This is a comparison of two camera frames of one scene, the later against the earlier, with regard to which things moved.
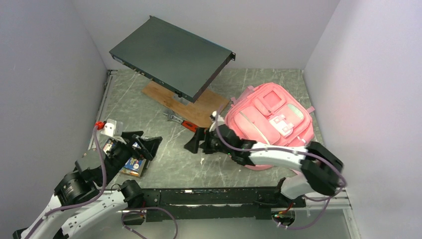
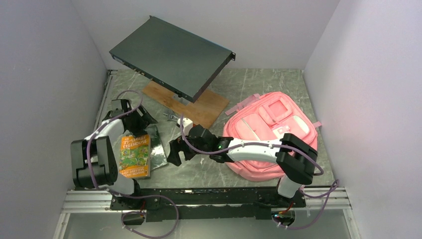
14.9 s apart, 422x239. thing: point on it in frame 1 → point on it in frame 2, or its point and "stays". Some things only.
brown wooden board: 202,112 stays
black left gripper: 149,145 → 145,120
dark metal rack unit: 182,62 stays
